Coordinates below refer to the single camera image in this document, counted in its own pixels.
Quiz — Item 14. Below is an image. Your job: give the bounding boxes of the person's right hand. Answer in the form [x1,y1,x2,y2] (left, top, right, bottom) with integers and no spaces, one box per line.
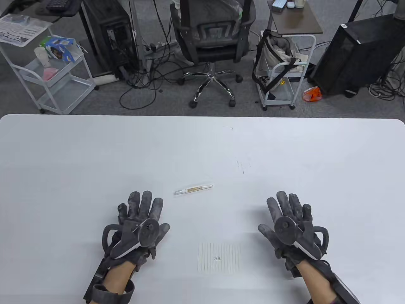
[258,191,317,279]

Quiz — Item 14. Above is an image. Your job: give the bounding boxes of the person's left hand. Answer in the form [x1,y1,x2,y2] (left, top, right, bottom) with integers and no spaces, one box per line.
[109,191,170,273]

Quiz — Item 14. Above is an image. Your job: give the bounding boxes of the person's left forearm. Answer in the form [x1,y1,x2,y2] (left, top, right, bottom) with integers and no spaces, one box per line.
[102,260,134,295]

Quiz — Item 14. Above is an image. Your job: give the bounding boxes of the person's right forearm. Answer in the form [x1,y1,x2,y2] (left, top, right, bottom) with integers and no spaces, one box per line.
[297,261,337,304]

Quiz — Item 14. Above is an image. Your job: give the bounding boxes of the black glove-mounted left controller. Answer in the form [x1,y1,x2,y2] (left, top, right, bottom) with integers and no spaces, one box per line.
[102,218,160,259]

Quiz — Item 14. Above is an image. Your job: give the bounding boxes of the black glove-mounted controller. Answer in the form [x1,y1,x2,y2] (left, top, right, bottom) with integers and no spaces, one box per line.
[274,216,329,261]
[102,218,160,259]

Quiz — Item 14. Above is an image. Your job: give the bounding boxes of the black glove-mounted right controller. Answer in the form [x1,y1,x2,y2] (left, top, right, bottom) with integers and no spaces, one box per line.
[274,216,329,261]

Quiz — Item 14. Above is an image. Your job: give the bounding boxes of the white correction pen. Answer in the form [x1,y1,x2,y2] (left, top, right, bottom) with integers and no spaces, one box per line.
[174,184,214,196]

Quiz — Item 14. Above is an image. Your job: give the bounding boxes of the orange plastic bag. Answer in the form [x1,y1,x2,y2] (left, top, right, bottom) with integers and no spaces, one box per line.
[303,86,323,102]

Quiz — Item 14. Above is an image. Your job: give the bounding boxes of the white paper roll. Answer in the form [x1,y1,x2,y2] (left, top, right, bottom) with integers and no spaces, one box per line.
[93,73,115,85]

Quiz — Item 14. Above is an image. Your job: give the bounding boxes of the white three-tier rolling cart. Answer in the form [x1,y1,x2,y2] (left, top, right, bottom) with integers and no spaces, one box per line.
[0,27,96,115]

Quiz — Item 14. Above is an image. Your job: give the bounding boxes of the white power strip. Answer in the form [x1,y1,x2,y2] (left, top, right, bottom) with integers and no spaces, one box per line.
[144,41,178,53]

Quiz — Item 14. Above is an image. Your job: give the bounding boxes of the black computer tower mesh side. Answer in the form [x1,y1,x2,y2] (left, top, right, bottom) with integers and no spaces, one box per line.
[309,13,405,98]

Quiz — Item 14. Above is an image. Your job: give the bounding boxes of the black computer tower glass side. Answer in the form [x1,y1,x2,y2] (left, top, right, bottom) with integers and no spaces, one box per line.
[79,0,140,81]

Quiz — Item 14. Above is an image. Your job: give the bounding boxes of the white paper cup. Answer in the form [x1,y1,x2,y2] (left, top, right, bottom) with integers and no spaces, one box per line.
[34,47,52,67]

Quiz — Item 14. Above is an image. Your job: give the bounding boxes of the blue snack box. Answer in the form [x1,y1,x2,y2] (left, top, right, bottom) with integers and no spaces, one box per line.
[43,36,79,63]

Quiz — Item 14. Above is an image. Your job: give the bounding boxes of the black mesh office chair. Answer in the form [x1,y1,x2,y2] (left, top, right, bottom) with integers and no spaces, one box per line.
[170,0,257,109]

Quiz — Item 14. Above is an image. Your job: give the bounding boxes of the white cart with brown top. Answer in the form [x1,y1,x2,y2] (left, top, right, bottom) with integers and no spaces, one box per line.
[256,0,324,111]

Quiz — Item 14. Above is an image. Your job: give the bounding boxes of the folded newspaper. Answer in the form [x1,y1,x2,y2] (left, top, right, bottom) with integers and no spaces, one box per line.
[0,14,53,48]

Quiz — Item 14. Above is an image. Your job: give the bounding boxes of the black keyboard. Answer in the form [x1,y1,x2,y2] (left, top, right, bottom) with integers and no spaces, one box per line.
[45,0,71,14]

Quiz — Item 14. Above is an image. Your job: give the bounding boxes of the black right wrist camera strap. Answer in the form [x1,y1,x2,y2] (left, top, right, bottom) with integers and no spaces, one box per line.
[306,259,361,304]

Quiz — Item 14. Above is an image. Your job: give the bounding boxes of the black wrist camera strap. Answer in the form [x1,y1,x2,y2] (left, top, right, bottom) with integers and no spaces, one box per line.
[83,256,135,304]
[306,259,361,304]

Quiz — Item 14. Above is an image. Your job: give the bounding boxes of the black left wrist camera strap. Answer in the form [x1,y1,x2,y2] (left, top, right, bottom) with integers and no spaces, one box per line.
[83,256,135,304]

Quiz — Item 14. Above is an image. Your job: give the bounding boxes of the tangle of black floor cables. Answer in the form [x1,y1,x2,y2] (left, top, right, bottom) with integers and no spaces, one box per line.
[119,0,190,110]

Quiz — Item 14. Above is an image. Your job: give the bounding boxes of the beige tote bag black straps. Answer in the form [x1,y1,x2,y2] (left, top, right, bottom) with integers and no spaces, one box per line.
[252,29,306,94]

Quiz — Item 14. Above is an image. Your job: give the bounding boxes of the tangle of cables by tower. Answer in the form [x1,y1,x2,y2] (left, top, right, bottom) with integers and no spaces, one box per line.
[369,47,405,102]

